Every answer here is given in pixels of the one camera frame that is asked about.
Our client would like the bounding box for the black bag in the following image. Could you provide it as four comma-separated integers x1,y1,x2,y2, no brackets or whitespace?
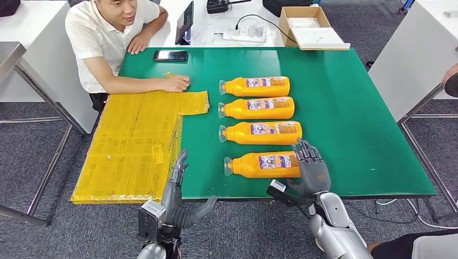
262,0,315,18

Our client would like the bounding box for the person's left hand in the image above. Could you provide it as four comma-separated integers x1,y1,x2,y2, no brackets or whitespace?
127,31,151,56

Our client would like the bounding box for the white box lid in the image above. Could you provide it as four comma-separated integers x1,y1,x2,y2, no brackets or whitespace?
290,27,352,51

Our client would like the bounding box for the blue metal rack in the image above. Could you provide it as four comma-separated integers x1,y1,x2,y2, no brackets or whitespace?
398,0,416,14

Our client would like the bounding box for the white floor cable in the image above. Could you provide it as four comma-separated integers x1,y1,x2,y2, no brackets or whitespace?
375,198,458,230

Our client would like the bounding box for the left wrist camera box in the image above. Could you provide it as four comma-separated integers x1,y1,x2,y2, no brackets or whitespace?
137,199,167,244

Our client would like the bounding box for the black radio with antenna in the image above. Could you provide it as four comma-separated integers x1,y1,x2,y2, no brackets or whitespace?
206,0,253,15

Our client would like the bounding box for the yellow taped cardboard sheet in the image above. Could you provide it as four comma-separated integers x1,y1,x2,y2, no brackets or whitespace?
70,72,211,206

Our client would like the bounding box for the orange detergent bottle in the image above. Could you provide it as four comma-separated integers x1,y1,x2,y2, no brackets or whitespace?
218,76,291,98
223,151,302,179
217,96,295,120
218,120,303,147

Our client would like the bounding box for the black smartphone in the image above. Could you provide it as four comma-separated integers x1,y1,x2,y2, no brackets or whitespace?
153,50,189,63

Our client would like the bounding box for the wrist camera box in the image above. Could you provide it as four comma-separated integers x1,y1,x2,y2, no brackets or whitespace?
266,180,287,201
137,199,167,244

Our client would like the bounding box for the black power cable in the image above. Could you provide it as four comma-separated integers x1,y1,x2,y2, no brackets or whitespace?
234,14,298,45

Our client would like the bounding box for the white desk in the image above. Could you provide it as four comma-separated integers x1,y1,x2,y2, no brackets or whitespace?
367,0,458,123
148,0,287,48
0,0,99,135

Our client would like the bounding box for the black tablet on stand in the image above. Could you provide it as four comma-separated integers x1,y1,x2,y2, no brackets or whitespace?
174,1,195,46

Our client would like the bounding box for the brown cardboard box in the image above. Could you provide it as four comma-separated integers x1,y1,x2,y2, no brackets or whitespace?
278,6,332,48

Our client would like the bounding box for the steel table frame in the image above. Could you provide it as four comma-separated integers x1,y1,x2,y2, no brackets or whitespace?
397,67,458,224

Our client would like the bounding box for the white foam insert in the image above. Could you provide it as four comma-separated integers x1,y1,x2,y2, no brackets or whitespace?
287,17,322,29

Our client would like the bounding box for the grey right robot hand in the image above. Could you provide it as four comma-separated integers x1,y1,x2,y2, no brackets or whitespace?
285,138,332,197

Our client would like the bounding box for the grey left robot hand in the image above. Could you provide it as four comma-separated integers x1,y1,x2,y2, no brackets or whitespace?
160,148,218,229

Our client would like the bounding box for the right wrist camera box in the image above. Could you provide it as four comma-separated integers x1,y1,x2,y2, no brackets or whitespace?
266,180,287,201

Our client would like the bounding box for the steel table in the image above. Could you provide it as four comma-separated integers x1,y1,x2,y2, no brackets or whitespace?
0,42,87,228

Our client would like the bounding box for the dark bag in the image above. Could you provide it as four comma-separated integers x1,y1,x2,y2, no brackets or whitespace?
0,0,22,18

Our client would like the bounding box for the white power strip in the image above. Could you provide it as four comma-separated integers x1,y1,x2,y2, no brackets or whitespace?
222,24,268,44

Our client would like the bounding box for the person's right hand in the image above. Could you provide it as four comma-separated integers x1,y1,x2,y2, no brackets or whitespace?
163,75,191,93

